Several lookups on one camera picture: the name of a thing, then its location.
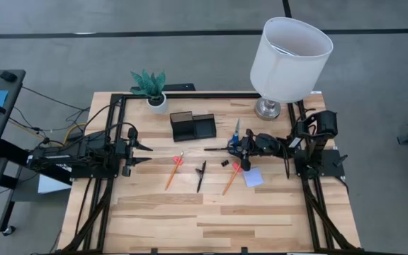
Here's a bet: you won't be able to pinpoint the green plant in white pot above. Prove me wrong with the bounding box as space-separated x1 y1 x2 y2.
130 69 169 115

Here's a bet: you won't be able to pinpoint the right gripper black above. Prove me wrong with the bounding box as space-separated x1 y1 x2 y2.
227 128 262 172

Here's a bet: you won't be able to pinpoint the blue handled scissors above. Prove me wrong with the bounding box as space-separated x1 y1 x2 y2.
227 118 244 156

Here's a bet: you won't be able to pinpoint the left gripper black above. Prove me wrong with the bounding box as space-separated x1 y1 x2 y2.
116 127 154 178

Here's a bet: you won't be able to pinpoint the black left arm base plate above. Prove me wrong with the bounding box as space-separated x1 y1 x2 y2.
69 155 120 179

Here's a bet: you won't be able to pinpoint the black computer mouse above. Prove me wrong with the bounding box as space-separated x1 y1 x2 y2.
0 70 18 83

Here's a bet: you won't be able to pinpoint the orange pencil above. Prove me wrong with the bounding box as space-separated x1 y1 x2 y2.
164 151 185 192
222 161 244 197

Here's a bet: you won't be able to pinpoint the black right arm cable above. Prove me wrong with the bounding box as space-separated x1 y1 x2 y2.
280 101 310 180

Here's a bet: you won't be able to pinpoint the black floor cable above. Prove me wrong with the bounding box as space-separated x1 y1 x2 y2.
8 84 91 142

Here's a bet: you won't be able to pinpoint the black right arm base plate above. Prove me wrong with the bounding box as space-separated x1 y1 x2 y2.
293 147 346 179

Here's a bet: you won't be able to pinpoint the dark grey side desk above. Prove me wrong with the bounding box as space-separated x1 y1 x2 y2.
0 69 27 159

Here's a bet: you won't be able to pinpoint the plain white sheet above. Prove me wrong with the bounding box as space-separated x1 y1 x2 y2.
37 172 72 195

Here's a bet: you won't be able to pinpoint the black aluminium table frame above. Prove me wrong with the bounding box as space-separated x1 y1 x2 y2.
57 92 363 255

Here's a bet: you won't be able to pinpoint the black mesh desk organizer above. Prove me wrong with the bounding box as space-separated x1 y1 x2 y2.
169 110 217 143

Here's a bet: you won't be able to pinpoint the pale blue sticky note pad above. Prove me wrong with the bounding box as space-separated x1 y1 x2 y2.
242 166 265 188

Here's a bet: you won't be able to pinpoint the white shade table lamp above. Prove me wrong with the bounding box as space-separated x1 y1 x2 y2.
249 16 334 122

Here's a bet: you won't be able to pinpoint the black flat bar device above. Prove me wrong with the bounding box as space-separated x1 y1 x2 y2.
130 83 196 92

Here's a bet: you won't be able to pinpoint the yellow cable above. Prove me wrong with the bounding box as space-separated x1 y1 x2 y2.
63 122 88 145

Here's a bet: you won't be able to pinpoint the black desk leg frame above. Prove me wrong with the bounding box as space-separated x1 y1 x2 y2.
0 138 74 234

